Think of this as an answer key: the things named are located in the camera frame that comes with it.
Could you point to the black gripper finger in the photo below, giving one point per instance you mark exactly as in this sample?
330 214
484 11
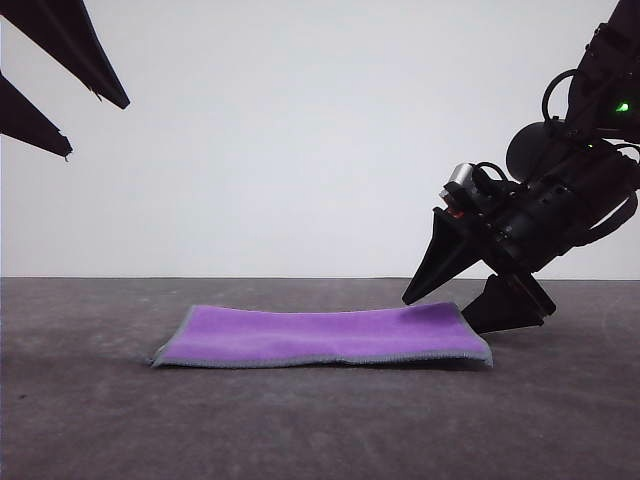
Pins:
505 310
442 265
25 125
65 45

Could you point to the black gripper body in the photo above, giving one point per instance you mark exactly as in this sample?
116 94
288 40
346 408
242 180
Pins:
530 225

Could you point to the purple towel with grey hem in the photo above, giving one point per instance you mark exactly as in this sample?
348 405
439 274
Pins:
320 335

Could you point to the grey table cloth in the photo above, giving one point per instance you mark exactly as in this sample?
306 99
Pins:
150 425

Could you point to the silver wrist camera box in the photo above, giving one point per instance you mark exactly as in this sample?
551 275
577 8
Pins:
462 182

